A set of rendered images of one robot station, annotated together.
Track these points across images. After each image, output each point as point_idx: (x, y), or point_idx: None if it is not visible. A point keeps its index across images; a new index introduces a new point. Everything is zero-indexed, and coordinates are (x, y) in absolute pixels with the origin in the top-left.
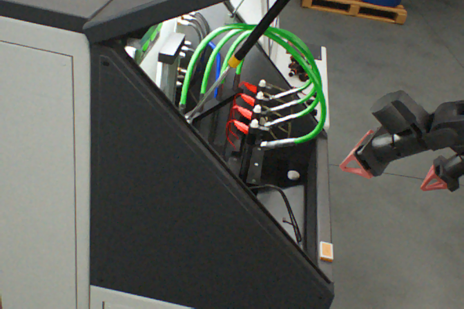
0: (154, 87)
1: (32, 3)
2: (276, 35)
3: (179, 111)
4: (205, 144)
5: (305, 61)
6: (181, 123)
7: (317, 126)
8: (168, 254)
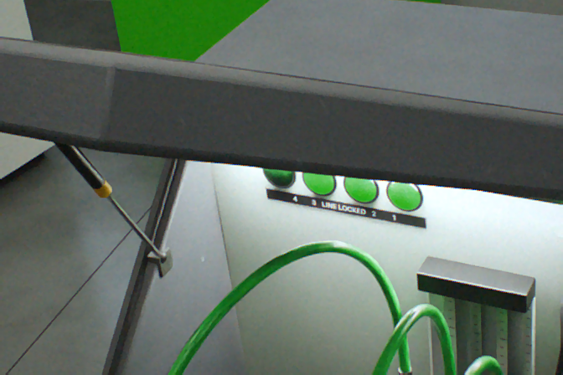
0: (165, 183)
1: (231, 34)
2: (246, 279)
3: (162, 237)
4: (132, 293)
5: (193, 338)
6: (142, 244)
7: None
8: None
